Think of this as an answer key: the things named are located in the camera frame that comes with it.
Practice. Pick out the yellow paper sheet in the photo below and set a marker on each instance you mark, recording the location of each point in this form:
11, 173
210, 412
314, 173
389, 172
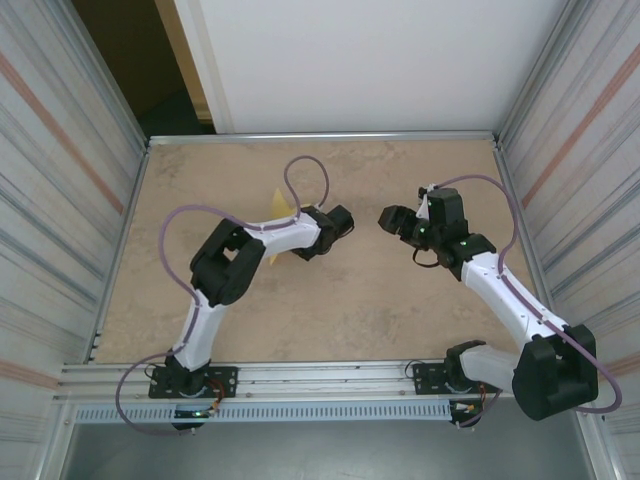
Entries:
280, 202

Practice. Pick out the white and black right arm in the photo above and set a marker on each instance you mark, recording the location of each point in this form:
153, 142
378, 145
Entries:
555, 385

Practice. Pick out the grey metal sheet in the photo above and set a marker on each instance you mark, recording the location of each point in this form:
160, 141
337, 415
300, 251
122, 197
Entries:
325, 455

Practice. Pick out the corrugated plastic side panel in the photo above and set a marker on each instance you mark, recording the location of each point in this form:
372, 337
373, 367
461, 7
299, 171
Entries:
40, 200
600, 200

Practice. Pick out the aluminium table frame rail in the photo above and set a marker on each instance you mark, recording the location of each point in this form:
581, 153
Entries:
512, 185
135, 185
325, 137

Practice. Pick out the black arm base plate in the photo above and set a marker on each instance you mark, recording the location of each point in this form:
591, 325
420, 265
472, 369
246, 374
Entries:
425, 377
225, 380

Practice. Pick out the aluminium frame post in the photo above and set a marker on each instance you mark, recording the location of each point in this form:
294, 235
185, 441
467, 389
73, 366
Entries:
540, 75
111, 75

